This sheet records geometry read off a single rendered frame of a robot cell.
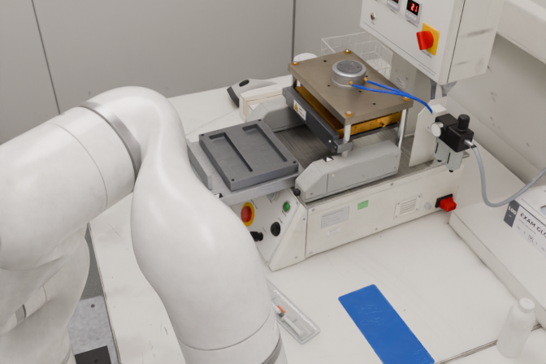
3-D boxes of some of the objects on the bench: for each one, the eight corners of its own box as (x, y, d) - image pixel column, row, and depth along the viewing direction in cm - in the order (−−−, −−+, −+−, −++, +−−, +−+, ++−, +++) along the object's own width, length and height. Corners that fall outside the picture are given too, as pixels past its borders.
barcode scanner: (280, 88, 208) (281, 67, 203) (289, 99, 202) (290, 78, 197) (224, 99, 201) (223, 78, 197) (232, 110, 196) (231, 89, 191)
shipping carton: (291, 104, 200) (292, 80, 194) (307, 124, 190) (309, 100, 185) (238, 114, 194) (237, 91, 188) (252, 136, 184) (252, 111, 179)
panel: (220, 191, 163) (246, 133, 155) (268, 266, 141) (301, 202, 134) (214, 191, 162) (240, 132, 154) (261, 266, 140) (293, 202, 133)
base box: (381, 140, 183) (388, 92, 173) (462, 216, 157) (476, 164, 146) (218, 188, 165) (215, 136, 154) (279, 283, 138) (279, 229, 127)
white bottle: (517, 363, 122) (536, 318, 113) (492, 350, 124) (509, 305, 115) (524, 346, 125) (543, 301, 116) (500, 334, 127) (517, 288, 119)
